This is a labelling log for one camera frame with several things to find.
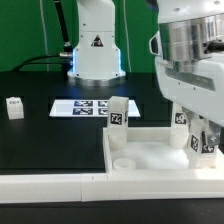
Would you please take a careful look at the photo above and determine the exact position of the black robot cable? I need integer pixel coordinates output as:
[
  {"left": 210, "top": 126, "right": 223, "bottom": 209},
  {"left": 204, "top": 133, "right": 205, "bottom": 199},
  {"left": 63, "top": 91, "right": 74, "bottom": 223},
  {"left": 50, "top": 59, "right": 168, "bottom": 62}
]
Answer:
[{"left": 11, "top": 0, "right": 74, "bottom": 72}]

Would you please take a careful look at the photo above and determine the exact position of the white cable on wall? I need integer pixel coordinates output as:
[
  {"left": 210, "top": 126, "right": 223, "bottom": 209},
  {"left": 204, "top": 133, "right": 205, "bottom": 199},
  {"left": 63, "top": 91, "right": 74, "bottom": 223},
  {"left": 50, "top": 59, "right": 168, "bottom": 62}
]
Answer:
[{"left": 39, "top": 0, "right": 50, "bottom": 72}]

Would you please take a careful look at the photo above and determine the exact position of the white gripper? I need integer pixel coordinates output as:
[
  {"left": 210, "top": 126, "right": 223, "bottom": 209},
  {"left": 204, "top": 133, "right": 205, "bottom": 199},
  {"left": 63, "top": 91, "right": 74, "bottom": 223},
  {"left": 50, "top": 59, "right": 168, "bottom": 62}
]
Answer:
[{"left": 155, "top": 53, "right": 224, "bottom": 146}]

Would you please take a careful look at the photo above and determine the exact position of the white square tabletop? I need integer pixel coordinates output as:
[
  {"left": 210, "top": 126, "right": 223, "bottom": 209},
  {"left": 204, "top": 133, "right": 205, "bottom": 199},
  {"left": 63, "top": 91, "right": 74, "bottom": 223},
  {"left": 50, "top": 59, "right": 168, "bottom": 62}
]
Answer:
[{"left": 103, "top": 127, "right": 224, "bottom": 173}]

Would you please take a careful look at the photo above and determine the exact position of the white marker sheet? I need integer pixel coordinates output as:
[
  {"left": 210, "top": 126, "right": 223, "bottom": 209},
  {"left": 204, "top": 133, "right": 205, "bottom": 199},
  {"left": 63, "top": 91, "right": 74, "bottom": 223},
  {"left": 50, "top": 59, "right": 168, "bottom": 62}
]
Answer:
[{"left": 49, "top": 99, "right": 141, "bottom": 118}]

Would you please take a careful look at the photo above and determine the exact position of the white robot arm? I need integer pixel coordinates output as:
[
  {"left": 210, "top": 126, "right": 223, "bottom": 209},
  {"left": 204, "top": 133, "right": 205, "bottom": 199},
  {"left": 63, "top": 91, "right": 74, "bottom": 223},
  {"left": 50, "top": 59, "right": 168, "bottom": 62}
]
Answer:
[{"left": 68, "top": 0, "right": 224, "bottom": 146}]

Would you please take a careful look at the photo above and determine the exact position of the white L-shaped obstacle wall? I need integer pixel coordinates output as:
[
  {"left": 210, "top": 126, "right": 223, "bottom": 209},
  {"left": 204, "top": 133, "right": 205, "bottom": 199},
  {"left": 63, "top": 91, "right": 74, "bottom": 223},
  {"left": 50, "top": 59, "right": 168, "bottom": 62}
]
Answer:
[{"left": 0, "top": 170, "right": 224, "bottom": 204}]

